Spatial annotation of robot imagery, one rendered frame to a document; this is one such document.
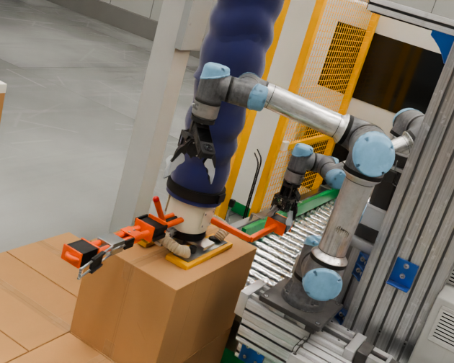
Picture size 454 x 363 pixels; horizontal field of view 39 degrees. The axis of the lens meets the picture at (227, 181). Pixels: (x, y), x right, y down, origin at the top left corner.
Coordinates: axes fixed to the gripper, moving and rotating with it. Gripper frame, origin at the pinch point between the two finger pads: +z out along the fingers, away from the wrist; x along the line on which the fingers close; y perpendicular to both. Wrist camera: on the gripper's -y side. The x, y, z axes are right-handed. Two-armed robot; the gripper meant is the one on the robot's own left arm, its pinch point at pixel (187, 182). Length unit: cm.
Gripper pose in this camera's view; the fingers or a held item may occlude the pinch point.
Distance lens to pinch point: 187.4
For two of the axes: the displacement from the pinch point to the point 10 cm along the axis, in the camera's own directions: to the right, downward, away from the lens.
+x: -9.0, -1.2, -4.3
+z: -2.7, 9.1, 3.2
